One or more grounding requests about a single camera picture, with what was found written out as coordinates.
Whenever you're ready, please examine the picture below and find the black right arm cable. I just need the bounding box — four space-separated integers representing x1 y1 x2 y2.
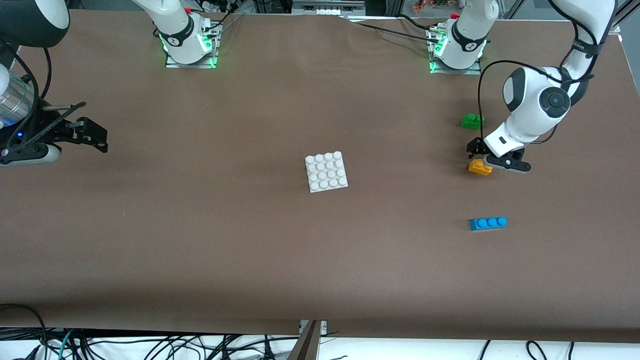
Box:
10 42 54 116

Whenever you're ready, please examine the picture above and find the brown table cover sheet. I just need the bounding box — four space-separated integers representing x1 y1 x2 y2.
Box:
0 9 640 346

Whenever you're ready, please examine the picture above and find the dark support beam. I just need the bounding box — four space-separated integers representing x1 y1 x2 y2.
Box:
287 320 321 360

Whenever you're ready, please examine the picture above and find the white studded base plate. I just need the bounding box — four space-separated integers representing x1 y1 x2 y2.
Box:
304 151 349 194

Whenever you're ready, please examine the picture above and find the yellow two-stud block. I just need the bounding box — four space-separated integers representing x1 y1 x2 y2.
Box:
468 159 494 177

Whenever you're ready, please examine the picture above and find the teal floor cable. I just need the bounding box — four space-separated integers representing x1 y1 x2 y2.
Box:
57 329 75 360

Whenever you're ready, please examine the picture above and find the short black table cable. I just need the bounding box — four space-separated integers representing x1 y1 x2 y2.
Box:
395 14 441 31

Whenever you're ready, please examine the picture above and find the aluminium frame rail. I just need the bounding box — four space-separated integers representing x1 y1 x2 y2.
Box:
291 0 367 17

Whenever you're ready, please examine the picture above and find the blue three-stud block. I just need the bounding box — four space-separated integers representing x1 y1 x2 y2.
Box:
469 216 508 232

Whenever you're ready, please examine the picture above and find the orange background object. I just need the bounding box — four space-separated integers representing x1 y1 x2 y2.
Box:
412 0 451 14

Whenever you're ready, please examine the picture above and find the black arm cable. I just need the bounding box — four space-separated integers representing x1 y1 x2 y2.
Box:
10 42 54 116
477 0 609 151

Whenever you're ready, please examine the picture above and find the silver table edge bracket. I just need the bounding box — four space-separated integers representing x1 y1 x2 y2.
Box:
299 320 328 337

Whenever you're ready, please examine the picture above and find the long black table cable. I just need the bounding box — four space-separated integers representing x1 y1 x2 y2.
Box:
350 20 441 43

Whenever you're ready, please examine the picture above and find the aluminium frame corner bracket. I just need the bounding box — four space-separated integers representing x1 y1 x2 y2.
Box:
613 0 632 44

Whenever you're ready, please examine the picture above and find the black looped floor cable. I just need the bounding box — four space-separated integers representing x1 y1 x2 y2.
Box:
0 303 49 360

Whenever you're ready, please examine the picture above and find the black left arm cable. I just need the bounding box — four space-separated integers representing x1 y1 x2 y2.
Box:
477 0 609 151

